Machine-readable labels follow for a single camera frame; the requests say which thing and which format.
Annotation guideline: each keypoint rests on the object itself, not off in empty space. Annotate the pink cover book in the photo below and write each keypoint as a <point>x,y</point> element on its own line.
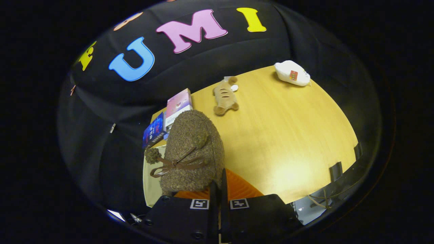
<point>178,103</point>

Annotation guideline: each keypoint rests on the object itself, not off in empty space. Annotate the black backdrop cloth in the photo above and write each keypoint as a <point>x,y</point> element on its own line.
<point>190,64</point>

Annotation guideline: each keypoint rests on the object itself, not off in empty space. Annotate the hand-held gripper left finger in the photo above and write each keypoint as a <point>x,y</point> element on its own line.
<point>183,220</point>

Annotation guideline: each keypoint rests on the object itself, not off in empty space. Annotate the green fabric storage box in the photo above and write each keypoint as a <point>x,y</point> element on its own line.
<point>149,189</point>

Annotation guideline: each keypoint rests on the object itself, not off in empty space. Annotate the white clip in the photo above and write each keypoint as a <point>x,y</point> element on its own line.
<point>112,127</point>

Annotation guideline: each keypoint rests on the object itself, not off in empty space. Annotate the brown striped plush toy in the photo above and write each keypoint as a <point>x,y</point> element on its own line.
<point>225,96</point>

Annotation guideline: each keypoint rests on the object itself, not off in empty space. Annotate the white plush toy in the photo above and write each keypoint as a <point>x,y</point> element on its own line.
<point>291,73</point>

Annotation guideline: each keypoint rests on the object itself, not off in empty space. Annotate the small white object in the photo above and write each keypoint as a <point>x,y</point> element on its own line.
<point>234,88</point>

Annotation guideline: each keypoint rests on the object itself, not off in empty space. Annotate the brown fuzzy shoe with bow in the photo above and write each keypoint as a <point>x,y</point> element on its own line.
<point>190,135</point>

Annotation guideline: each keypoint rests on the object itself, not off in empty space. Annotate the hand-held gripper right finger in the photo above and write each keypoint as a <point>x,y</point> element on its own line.
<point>257,217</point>

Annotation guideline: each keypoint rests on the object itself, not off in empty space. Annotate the red clip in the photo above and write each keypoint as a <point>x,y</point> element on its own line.
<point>73,89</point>

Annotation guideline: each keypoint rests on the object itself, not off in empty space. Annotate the blue book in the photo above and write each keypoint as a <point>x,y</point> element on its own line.
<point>154,132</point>

